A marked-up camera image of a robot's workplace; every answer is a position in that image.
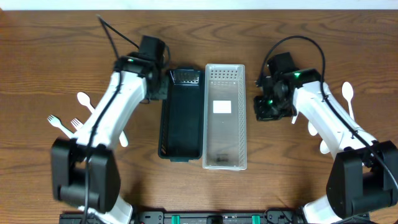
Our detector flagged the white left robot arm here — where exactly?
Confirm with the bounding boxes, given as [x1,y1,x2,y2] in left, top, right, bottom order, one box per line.
[51,53,164,223]

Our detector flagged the clear perforated plastic basket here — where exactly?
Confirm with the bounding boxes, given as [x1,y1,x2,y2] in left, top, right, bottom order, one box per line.
[202,63,247,170]

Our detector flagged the cream plastic fork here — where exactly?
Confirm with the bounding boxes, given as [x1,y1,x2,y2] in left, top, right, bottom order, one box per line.
[119,131,129,147]

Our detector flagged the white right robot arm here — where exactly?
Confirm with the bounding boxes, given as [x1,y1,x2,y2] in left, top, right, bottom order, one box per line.
[255,67,397,223]

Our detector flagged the white label sticker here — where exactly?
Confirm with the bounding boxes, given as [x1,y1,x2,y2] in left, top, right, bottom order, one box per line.
[213,100,232,114]

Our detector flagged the dark green plastic basket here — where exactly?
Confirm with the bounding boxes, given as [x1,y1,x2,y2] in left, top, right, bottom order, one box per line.
[158,67,205,162]

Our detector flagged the black mounting rail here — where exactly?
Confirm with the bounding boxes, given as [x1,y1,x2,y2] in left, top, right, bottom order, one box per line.
[58,209,374,224]

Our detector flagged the pale green plastic fork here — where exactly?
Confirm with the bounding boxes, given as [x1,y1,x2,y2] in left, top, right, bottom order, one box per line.
[47,114,73,138]

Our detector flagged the white plastic spoon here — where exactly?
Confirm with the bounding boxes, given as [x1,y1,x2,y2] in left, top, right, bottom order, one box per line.
[292,112,299,124]
[341,82,354,120]
[308,122,318,136]
[320,141,330,154]

